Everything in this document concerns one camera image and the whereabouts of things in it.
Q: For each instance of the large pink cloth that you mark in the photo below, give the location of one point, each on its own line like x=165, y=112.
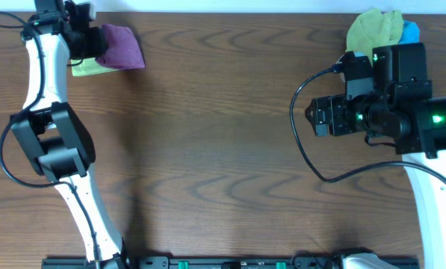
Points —
x=123, y=49

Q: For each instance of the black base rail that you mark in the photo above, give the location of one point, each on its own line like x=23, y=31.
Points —
x=163, y=262

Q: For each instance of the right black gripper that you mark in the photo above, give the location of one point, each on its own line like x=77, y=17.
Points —
x=323, y=116

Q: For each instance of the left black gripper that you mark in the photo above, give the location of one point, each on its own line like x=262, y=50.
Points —
x=94, y=42

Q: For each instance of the blue cloth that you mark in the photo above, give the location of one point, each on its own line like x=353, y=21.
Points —
x=410, y=33

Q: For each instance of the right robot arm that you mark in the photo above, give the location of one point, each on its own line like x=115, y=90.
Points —
x=389, y=97

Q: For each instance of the crumpled green cloth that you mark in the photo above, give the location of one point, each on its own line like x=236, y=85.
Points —
x=374, y=29

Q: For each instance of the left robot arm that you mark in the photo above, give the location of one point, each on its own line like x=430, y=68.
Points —
x=53, y=138

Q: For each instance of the folded green cloth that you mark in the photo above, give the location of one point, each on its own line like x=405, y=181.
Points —
x=87, y=67

